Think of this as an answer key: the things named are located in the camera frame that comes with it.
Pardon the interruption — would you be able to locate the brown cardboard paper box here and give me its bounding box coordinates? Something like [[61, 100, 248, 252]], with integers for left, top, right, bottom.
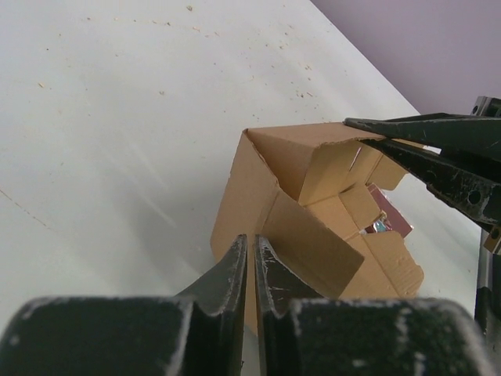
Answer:
[[210, 121, 426, 338]]

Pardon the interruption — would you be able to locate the small red packet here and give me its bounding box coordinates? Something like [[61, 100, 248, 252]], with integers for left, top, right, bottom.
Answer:
[[361, 183, 413, 238]]

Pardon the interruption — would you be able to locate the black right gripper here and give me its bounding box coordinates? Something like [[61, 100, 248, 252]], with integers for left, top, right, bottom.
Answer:
[[362, 96, 501, 338]]

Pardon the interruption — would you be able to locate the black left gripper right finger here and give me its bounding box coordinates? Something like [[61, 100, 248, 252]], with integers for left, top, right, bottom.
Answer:
[[254, 235, 309, 375]]

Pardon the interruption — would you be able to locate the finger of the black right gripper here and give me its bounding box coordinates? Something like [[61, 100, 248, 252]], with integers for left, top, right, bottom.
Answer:
[[344, 113, 500, 161]]

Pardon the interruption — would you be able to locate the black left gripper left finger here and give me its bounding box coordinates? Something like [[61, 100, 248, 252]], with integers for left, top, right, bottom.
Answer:
[[178, 234, 247, 375]]

